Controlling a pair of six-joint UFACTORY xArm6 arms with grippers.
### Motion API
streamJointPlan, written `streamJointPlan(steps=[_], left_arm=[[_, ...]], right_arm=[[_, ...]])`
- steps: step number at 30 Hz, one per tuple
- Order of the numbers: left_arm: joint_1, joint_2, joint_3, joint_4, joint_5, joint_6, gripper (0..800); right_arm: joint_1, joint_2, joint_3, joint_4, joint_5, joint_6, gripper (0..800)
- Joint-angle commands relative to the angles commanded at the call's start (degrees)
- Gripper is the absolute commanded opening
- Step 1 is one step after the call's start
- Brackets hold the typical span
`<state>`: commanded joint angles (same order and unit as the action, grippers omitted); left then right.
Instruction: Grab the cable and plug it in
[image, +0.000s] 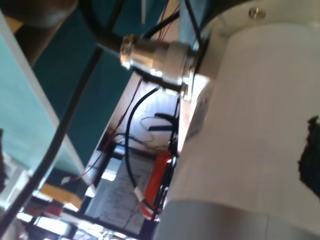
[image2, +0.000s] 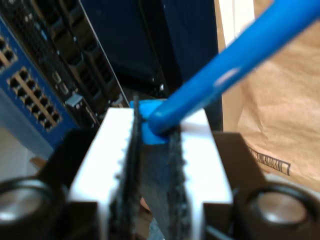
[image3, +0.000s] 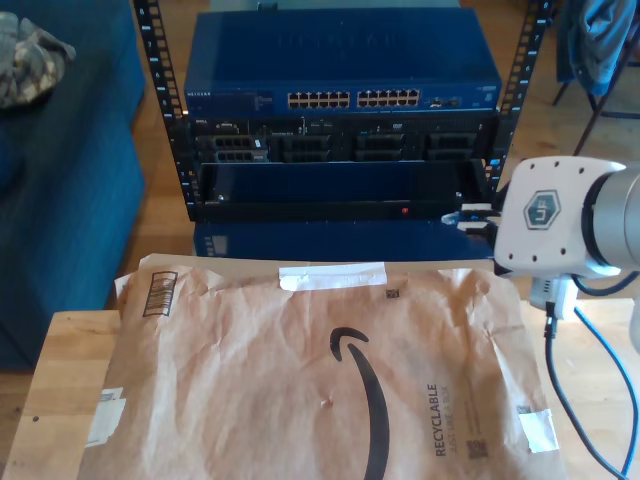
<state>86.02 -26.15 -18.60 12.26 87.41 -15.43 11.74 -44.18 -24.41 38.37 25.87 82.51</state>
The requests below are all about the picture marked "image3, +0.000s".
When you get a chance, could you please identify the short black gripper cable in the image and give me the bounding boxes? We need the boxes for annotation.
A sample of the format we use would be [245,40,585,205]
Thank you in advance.
[569,272,640,297]

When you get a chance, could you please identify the white adhesive label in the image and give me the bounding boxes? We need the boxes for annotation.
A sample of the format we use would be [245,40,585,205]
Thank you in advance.
[84,386,127,449]
[516,408,560,454]

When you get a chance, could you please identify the blue grey jacket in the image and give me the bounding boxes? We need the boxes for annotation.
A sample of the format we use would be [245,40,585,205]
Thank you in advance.
[555,0,640,99]

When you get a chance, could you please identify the dark metal chair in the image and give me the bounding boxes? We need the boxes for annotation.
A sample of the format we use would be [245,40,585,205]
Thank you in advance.
[552,29,640,161]

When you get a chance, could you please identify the black rack frame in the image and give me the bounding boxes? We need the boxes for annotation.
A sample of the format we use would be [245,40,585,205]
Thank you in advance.
[130,0,557,224]

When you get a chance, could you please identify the dark blue equipment case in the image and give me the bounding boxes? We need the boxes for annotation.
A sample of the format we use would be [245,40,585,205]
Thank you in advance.
[192,219,501,266]

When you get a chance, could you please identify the blue sofa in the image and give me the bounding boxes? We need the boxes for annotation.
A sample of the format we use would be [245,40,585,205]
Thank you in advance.
[0,0,147,374]

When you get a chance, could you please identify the white tape strip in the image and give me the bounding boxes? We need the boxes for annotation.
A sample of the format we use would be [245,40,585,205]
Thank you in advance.
[278,263,389,292]

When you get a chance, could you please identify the blue network cable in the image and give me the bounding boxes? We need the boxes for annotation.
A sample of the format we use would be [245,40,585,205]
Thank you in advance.
[441,212,640,479]

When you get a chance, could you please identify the blue network switch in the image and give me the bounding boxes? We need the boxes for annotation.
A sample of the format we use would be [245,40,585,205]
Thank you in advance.
[183,8,503,117]

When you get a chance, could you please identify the black rack server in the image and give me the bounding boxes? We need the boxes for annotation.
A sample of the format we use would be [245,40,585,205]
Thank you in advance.
[169,113,501,165]

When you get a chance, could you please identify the long black camera cable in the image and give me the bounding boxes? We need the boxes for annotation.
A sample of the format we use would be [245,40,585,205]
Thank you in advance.
[543,299,632,480]

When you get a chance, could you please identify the camouflage cloth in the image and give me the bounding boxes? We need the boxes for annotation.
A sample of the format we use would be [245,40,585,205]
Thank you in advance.
[0,10,77,110]

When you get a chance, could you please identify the black rack shelf tray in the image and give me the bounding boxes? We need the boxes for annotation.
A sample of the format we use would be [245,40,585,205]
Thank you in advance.
[192,158,494,224]

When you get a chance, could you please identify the brown packing paper mailer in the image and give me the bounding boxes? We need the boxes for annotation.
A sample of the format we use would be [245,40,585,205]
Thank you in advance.
[79,253,569,480]

